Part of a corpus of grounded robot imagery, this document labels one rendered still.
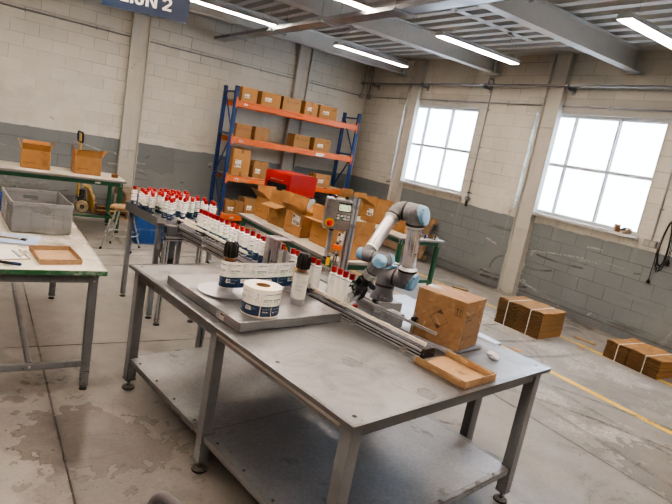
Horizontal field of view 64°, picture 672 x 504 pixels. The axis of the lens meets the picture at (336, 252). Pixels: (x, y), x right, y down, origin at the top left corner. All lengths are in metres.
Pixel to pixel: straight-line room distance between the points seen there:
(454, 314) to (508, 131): 6.75
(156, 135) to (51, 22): 2.34
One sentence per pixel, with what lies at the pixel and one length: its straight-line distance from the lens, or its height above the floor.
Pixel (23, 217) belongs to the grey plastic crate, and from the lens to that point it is 4.37.
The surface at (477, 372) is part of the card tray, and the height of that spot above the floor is 0.83.
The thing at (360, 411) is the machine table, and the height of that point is 0.83.
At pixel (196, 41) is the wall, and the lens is 10.86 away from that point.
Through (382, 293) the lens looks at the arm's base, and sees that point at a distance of 3.42.
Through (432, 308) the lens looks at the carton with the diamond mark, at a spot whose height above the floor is 1.03.
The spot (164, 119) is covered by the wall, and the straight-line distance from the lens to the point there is 10.66.
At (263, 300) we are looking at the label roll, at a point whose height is 0.97.
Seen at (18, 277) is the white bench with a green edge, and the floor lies 0.74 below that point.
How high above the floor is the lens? 1.79
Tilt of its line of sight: 11 degrees down
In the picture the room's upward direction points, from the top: 11 degrees clockwise
